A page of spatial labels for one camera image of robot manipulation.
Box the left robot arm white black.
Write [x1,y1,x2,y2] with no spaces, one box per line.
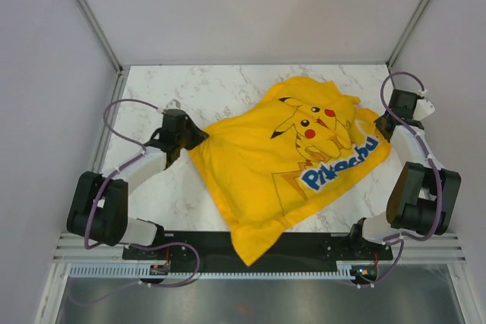
[67,109,209,259]

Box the aluminium corner post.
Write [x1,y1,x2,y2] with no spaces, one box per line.
[74,0,124,76]
[386,0,433,71]

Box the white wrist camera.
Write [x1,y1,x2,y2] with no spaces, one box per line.
[163,99,181,111]
[413,90,435,121]

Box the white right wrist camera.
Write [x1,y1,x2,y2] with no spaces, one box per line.
[413,90,435,121]

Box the aluminium front frame rail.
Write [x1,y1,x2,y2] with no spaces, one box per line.
[54,233,466,264]

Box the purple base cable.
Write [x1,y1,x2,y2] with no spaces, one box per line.
[351,239,406,291]
[128,242,205,290]

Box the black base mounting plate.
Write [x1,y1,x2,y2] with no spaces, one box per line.
[122,231,393,273]

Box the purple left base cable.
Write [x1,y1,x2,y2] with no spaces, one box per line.
[128,242,205,290]

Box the right aluminium corner post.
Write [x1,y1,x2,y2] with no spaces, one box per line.
[386,0,433,71]

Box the white slotted cable duct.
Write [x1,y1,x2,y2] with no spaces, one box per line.
[68,263,368,280]

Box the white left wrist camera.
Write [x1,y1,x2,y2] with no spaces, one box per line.
[163,99,181,111]

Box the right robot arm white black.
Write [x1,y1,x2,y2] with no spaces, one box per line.
[346,90,462,260]

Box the yellow pillowcase with logo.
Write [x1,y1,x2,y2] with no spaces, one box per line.
[189,76,391,266]

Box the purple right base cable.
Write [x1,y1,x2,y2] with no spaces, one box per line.
[351,239,406,291]

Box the left aluminium corner post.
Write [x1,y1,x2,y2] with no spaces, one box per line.
[74,0,124,76]

